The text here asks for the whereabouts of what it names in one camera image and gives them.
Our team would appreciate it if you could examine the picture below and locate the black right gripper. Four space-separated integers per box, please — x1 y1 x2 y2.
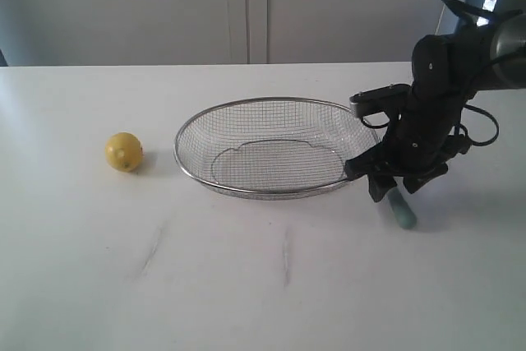
345 35 463 203

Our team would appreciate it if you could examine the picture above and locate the teal handled peeler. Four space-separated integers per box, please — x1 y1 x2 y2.
387 187 418 230

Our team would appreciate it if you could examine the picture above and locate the yellow lemon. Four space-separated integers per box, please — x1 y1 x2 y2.
104 132 144 173

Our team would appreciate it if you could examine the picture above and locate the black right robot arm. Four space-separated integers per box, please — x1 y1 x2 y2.
344 0 525 202

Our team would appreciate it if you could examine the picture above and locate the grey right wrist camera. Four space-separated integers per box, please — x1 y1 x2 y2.
349 84 411 118

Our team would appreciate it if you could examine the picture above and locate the oval wire mesh basket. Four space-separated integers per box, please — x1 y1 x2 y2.
173 97 379 200

